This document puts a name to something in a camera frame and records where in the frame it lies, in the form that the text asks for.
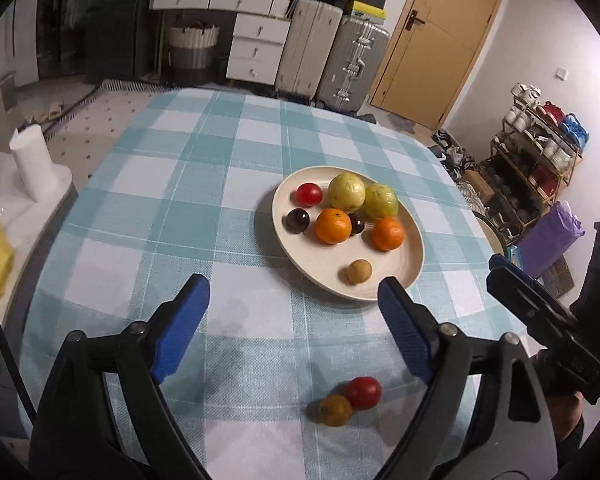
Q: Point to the dark plum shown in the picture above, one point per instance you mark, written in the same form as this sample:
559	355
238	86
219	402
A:
357	224
297	221

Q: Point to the dotted beige rug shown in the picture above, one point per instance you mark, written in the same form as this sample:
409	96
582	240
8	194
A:
95	125

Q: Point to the grey doormat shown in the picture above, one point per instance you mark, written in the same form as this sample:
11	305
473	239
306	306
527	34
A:
560	277

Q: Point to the wooden shoe rack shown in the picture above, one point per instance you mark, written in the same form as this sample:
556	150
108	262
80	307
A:
530	170

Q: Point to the white-rimmed grey laundry basket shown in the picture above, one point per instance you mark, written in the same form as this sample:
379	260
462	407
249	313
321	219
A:
192	47

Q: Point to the white wall switch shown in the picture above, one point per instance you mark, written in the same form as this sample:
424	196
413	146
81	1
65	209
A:
561	73

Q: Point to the dark glass cabinet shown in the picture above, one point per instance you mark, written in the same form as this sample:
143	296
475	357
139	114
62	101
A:
57	20

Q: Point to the small tan longan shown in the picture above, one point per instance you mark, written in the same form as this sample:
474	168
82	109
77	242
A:
359	271

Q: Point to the white drawer cabinet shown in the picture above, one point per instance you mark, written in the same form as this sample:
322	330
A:
255	50

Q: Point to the yellow and black box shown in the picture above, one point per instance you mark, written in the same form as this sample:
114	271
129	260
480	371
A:
365	9

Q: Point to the teal checkered tablecloth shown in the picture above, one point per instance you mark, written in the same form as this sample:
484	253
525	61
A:
180	210

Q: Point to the beige suitcase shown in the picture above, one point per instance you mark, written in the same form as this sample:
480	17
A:
307	50

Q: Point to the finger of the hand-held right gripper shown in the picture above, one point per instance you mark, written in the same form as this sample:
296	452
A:
525	302
517	271

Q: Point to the wooden door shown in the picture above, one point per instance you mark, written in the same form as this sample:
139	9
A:
430	45

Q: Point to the round wooden stool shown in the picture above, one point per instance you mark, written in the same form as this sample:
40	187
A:
495	240

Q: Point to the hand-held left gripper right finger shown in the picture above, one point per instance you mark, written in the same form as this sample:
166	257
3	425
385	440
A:
405	330

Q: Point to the cream oval plate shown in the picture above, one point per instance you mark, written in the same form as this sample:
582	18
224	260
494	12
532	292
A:
320	265

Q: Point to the white paper towel roll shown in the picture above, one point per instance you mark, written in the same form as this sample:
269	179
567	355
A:
32	160

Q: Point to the pile of shoes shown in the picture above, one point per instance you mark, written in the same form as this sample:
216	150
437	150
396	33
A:
460	165

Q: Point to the red tomato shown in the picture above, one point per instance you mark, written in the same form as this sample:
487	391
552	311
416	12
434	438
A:
308	194
363	392

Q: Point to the yellow lemon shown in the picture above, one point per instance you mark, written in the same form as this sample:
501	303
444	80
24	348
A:
347	191

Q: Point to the silver suitcase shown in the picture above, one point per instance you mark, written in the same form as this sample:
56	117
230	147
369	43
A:
352	60

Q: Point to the orange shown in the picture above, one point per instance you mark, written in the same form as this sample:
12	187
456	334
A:
333	226
387	234

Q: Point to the person's right forearm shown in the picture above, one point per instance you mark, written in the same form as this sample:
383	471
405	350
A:
567	420

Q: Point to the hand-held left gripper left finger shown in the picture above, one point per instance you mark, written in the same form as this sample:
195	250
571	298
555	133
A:
180	325

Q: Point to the green-yellow lemon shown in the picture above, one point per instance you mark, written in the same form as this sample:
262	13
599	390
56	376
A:
381	201

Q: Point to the small dark orange tangerine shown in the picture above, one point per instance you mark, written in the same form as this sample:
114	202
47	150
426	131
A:
335	410

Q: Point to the purple plastic bag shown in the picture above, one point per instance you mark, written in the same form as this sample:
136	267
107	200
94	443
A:
550	240

